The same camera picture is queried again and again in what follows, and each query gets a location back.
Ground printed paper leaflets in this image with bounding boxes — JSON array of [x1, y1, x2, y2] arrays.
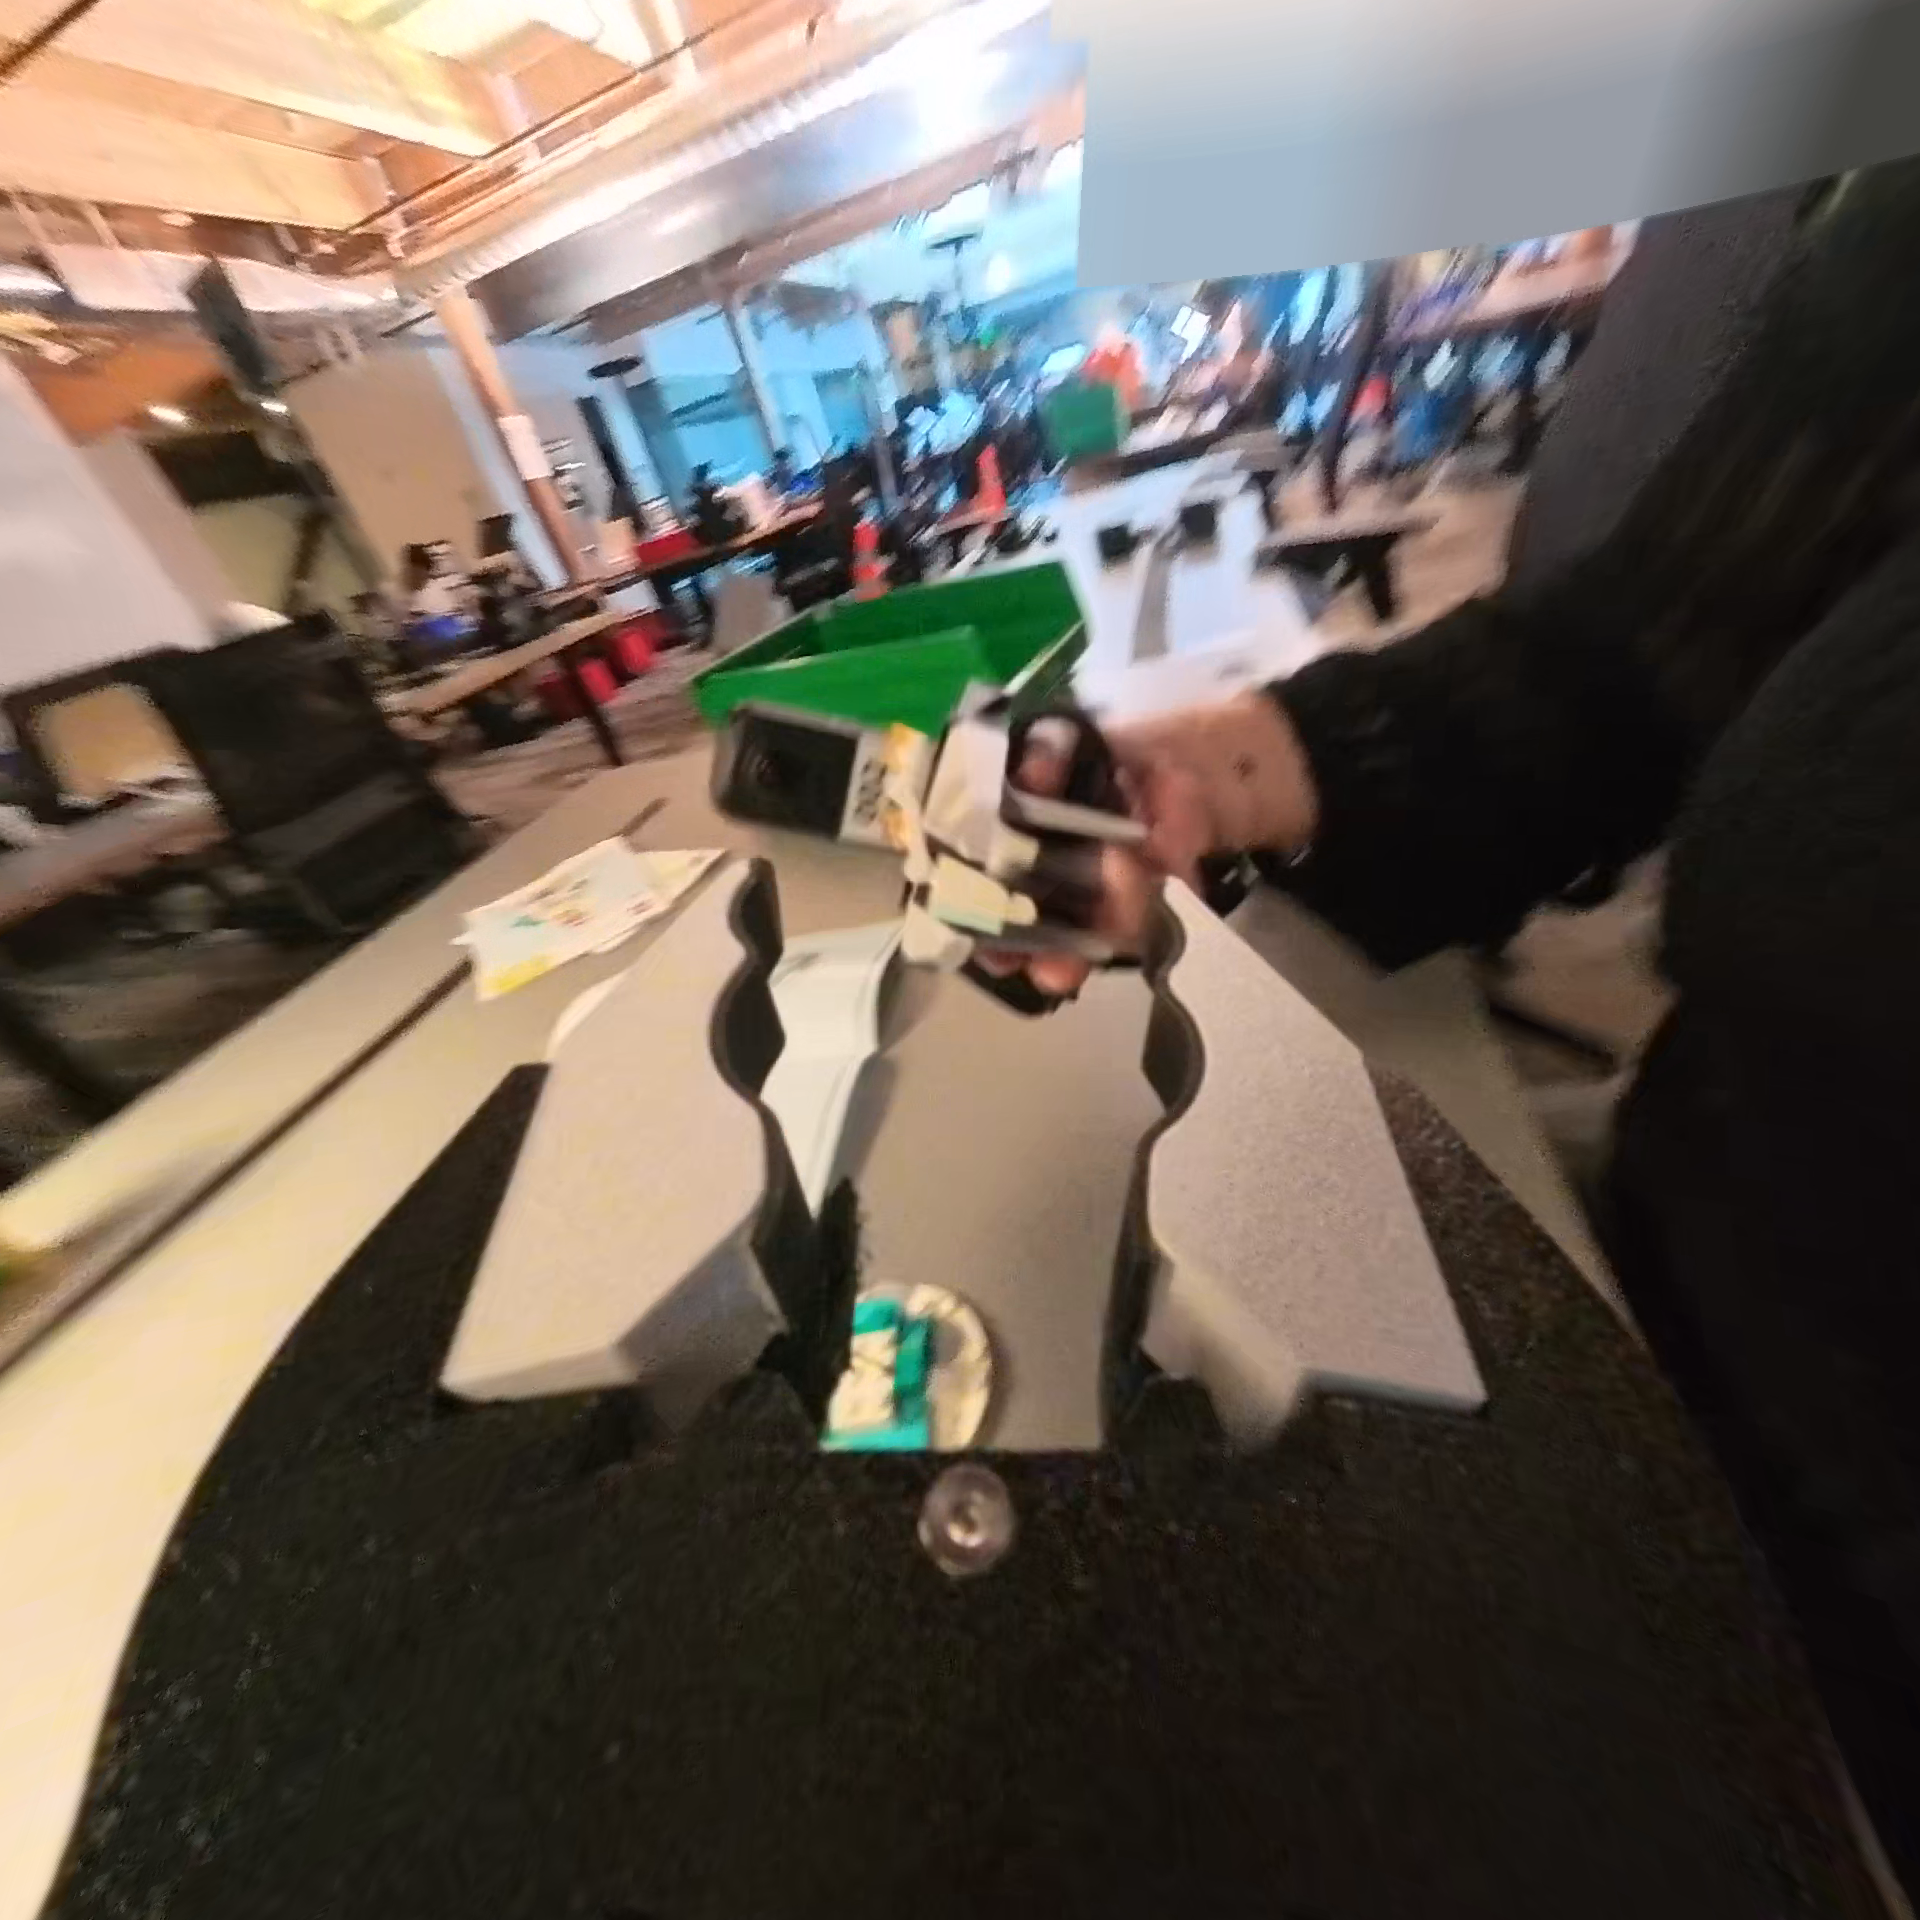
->
[[454, 837, 732, 1003]]

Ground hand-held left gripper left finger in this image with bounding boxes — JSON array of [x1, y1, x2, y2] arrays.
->
[[438, 854, 860, 1440]]

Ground round white teal lego base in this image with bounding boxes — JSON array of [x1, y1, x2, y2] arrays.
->
[[818, 1280, 1000, 1453]]

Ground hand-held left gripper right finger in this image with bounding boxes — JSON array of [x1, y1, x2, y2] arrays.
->
[[1100, 896, 1490, 1453]]

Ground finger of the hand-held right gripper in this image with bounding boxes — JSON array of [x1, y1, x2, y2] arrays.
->
[[762, 918, 973, 1219]]

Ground green plastic bin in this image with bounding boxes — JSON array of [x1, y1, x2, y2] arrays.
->
[[687, 559, 1092, 741]]

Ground person's right hand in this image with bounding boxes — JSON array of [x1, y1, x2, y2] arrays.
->
[[1036, 691, 1325, 1003]]

